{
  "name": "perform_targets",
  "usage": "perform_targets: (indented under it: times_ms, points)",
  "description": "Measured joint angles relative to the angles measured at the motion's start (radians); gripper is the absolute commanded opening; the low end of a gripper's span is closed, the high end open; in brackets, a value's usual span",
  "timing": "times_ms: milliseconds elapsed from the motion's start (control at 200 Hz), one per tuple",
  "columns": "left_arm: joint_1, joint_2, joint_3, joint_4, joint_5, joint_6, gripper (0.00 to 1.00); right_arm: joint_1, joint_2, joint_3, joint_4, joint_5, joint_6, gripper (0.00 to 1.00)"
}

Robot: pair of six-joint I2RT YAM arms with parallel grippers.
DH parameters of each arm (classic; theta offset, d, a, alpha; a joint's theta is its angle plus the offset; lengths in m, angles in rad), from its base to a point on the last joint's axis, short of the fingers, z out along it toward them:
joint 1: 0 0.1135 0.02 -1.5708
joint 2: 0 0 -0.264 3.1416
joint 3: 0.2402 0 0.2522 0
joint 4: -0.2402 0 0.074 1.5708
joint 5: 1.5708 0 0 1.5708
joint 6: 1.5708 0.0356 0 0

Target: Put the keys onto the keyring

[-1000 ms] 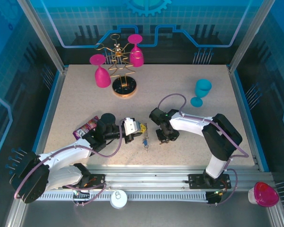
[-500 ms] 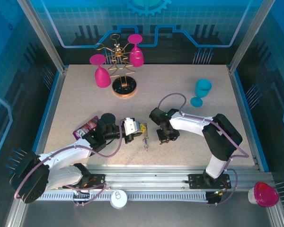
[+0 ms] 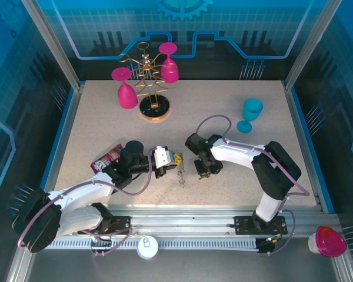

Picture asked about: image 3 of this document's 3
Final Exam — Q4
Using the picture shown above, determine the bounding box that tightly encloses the metal keyring plate with rings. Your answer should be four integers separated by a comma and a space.
176, 152, 187, 189

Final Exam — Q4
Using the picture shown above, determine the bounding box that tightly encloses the purple snack packet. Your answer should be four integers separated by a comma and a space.
90, 143, 124, 174

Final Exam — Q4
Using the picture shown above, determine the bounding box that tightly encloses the teal plastic goblet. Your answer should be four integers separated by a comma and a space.
237, 98, 264, 133

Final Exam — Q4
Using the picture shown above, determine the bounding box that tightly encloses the pink plastic wine glass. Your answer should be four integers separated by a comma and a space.
111, 66, 139, 110
158, 42, 179, 85

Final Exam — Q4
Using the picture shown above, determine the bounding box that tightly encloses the white round lid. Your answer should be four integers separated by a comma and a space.
136, 236, 160, 260

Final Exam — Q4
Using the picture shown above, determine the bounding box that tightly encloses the white cup with pink lid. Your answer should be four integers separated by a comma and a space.
308, 225, 348, 259

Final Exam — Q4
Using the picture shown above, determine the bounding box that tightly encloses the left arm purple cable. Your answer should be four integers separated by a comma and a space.
17, 146, 159, 257

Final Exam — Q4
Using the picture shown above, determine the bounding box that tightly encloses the gold wire glass rack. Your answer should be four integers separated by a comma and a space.
117, 41, 172, 122

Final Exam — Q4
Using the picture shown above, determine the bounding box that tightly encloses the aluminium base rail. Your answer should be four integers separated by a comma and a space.
26, 204, 342, 239

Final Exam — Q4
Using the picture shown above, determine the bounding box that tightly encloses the white slotted cable duct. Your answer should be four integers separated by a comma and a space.
46, 237, 259, 251

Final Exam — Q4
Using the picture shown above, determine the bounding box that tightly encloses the aluminium frame post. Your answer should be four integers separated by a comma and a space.
283, 0, 344, 92
20, 0, 86, 92

